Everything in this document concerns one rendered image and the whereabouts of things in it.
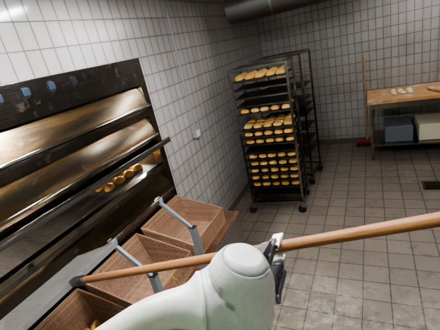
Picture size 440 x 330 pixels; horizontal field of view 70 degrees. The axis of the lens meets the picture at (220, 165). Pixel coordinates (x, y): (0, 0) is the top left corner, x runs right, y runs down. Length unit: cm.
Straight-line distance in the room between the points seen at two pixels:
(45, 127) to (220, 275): 178
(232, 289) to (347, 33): 537
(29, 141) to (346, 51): 479
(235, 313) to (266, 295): 5
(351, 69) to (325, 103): 69
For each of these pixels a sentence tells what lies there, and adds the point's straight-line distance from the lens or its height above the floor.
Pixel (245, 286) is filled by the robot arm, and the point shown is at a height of 174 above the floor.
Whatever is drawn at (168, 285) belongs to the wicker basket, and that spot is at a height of 70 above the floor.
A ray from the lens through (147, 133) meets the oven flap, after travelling 273.
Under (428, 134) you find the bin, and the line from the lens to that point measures 531.
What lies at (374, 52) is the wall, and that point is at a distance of 570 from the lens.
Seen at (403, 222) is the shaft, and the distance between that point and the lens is 79.
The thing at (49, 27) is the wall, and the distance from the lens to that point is 229.
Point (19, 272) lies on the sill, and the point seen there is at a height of 117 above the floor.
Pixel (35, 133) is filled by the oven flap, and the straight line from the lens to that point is 209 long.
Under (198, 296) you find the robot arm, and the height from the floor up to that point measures 173.
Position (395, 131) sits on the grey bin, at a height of 40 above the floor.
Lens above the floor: 206
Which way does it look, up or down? 20 degrees down
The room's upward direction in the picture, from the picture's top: 13 degrees counter-clockwise
